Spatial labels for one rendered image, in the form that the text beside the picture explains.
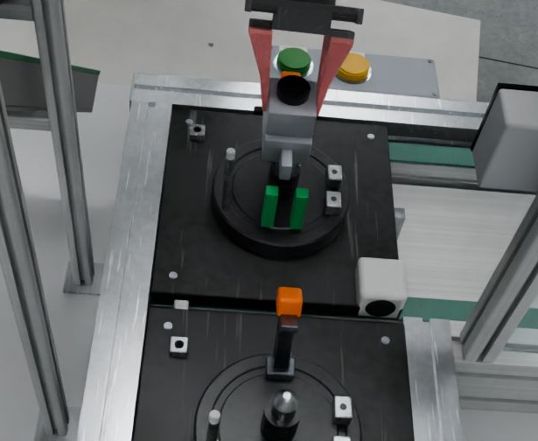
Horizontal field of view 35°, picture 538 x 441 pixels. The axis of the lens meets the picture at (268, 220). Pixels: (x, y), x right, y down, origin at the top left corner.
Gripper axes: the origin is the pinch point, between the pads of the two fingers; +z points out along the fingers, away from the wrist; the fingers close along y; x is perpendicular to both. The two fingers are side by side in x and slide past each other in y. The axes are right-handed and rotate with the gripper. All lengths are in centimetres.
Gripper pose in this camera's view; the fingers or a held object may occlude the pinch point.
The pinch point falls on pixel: (290, 104)
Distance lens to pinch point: 78.9
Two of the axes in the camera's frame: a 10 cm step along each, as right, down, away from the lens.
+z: -1.1, 9.6, 2.6
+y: 9.9, 1.0, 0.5
